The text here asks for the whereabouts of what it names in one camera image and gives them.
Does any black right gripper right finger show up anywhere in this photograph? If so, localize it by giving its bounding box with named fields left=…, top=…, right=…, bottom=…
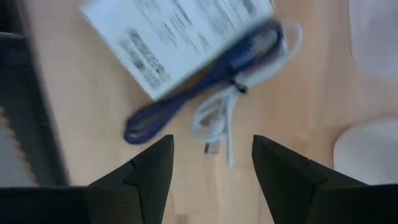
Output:
left=251, top=134, right=368, bottom=224

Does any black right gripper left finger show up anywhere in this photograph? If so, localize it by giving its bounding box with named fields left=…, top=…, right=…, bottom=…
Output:
left=88, top=134, right=175, bottom=224

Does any purple braided cable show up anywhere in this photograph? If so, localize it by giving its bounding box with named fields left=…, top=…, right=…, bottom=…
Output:
left=123, top=19, right=284, bottom=146

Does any white cable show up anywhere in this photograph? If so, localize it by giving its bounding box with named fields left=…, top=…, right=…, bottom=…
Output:
left=191, top=21, right=304, bottom=169

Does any white plastic bin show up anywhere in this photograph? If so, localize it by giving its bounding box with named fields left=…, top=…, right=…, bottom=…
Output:
left=333, top=118, right=398, bottom=186

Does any white printed flat box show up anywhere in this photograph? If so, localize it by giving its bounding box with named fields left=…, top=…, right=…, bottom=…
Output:
left=80, top=0, right=276, bottom=101

